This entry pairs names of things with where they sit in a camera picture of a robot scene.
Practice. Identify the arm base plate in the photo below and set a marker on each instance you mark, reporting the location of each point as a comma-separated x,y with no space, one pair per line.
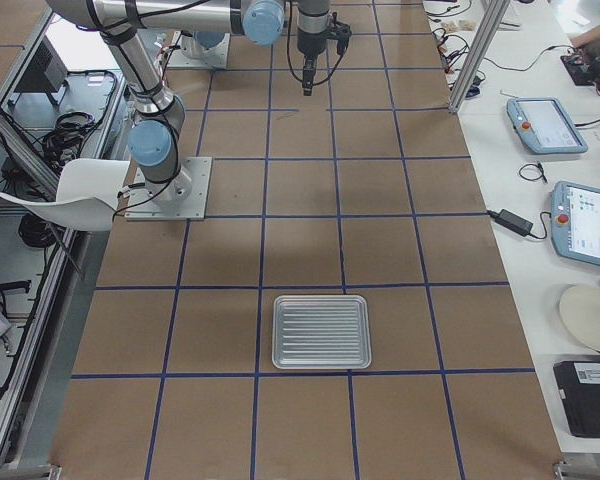
185,197
200,50

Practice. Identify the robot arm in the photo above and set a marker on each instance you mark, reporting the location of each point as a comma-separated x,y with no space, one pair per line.
153,142

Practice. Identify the cream round plate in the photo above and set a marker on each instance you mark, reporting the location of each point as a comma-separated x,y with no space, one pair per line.
579,309

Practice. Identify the black laptop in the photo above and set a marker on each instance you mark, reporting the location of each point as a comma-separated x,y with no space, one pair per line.
578,384

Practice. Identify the black power adapter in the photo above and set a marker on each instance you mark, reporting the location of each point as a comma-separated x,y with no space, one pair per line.
511,222

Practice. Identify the far teach pendant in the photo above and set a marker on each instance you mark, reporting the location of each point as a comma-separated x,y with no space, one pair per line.
544,127

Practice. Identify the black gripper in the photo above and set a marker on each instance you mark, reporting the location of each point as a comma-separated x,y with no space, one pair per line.
309,44

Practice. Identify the teach pendant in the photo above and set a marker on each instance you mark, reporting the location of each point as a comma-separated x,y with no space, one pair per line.
544,127
575,222

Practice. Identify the near teach pendant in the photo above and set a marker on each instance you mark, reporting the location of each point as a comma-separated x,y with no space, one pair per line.
575,222

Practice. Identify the silver ribbed metal tray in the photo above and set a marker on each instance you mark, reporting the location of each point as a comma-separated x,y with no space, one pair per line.
321,332

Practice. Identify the white plastic chair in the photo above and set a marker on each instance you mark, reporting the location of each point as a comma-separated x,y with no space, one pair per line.
86,196

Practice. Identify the aluminium frame post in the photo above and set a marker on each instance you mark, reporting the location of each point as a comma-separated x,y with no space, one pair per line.
483,36

